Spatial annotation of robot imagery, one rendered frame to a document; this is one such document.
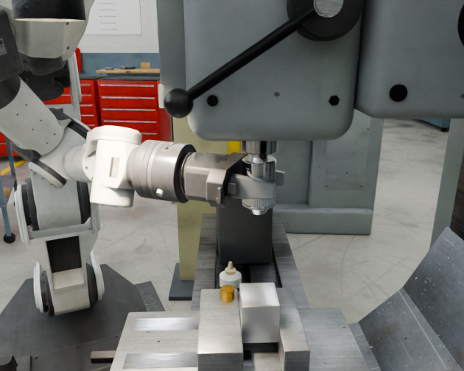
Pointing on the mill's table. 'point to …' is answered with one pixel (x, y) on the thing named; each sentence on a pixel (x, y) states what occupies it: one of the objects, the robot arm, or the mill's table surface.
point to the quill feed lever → (348, 19)
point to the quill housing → (267, 75)
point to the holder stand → (244, 235)
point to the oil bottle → (230, 277)
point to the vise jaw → (219, 333)
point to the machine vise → (333, 350)
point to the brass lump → (227, 293)
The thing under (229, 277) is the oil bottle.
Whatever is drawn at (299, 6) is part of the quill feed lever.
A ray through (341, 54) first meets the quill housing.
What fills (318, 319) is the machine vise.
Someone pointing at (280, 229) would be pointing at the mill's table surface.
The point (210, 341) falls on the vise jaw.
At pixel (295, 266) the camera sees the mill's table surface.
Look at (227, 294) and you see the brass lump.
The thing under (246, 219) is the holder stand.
